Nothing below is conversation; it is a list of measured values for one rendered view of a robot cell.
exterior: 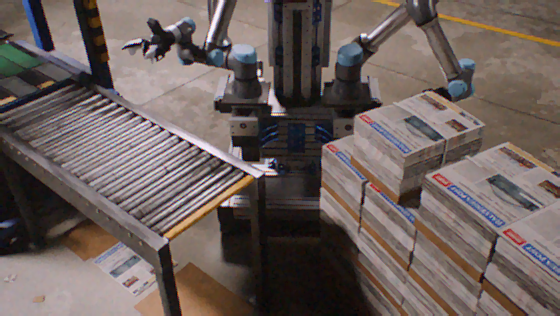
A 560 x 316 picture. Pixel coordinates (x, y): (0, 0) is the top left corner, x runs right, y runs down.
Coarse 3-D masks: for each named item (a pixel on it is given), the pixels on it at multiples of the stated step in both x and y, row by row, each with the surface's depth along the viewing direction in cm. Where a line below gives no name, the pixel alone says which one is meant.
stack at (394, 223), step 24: (336, 144) 217; (336, 168) 212; (336, 192) 219; (360, 192) 200; (336, 216) 225; (384, 216) 192; (408, 216) 180; (360, 240) 212; (408, 240) 183; (336, 264) 241; (384, 264) 200; (408, 264) 187; (432, 264) 174; (336, 288) 253; (360, 288) 227; (408, 288) 191; (432, 288) 178; (456, 288) 167; (480, 288) 156; (360, 312) 234; (384, 312) 214; (408, 312) 197; (432, 312) 181; (456, 312) 170; (480, 312) 159; (504, 312) 150
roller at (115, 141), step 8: (136, 128) 235; (144, 128) 236; (120, 136) 229; (128, 136) 231; (104, 144) 225; (112, 144) 226; (88, 152) 220; (96, 152) 221; (104, 152) 223; (72, 160) 215; (80, 160) 216; (88, 160) 219; (72, 168) 214
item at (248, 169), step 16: (80, 80) 272; (112, 96) 258; (144, 112) 245; (176, 128) 234; (192, 144) 224; (208, 144) 223; (224, 160) 214; (240, 160) 213; (256, 176) 205; (256, 192) 209
